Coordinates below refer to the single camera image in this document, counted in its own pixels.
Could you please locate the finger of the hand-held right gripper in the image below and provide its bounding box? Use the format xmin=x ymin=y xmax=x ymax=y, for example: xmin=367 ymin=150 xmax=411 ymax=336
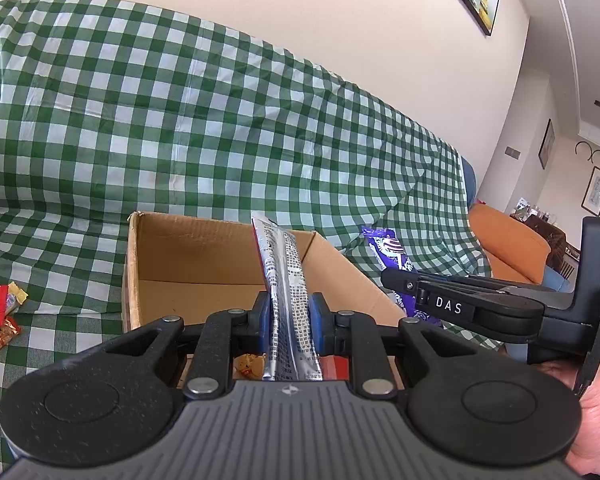
xmin=380 ymin=267 xmax=576 ymax=333

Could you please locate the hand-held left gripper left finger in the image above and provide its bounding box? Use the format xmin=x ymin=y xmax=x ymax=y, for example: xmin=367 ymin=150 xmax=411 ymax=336
xmin=100 ymin=292 xmax=271 ymax=396

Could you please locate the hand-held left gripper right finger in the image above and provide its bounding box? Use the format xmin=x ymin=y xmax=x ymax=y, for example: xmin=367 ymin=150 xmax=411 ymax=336
xmin=307 ymin=292 xmax=481 ymax=400

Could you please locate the silver foil snack packet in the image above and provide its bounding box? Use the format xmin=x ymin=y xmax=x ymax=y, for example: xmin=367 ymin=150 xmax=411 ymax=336
xmin=250 ymin=212 xmax=326 ymax=382

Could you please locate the clear biscuit snack packet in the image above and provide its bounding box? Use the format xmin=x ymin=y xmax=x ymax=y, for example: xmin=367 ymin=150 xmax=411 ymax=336
xmin=234 ymin=353 xmax=268 ymax=380

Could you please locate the red striped snack packet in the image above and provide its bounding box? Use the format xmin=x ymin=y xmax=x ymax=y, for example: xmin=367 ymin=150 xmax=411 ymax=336
xmin=322 ymin=356 xmax=352 ymax=382

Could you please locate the purple and white snack packet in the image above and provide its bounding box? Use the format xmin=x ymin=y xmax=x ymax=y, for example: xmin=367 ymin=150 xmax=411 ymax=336
xmin=361 ymin=227 xmax=443 ymax=328

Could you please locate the brown cardboard box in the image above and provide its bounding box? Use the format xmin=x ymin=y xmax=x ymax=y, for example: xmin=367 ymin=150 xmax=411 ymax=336
xmin=121 ymin=211 xmax=407 ymax=391

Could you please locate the small yellow snack packet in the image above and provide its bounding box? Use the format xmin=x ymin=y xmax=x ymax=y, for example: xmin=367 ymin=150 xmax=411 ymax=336
xmin=6 ymin=281 xmax=29 ymax=307

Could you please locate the orange cushion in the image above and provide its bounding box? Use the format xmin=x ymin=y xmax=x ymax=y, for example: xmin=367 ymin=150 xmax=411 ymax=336
xmin=467 ymin=203 xmax=552 ymax=286

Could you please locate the framed white ink drawing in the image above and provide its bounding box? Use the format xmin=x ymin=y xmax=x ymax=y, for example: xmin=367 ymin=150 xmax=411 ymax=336
xmin=581 ymin=166 xmax=600 ymax=213

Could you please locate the green checked cloth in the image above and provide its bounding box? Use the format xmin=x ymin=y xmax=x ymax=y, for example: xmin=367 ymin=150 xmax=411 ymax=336
xmin=0 ymin=0 xmax=506 ymax=476

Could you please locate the small dark wall picture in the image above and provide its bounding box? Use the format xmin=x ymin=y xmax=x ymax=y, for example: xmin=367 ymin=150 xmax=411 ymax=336
xmin=537 ymin=119 xmax=556 ymax=170

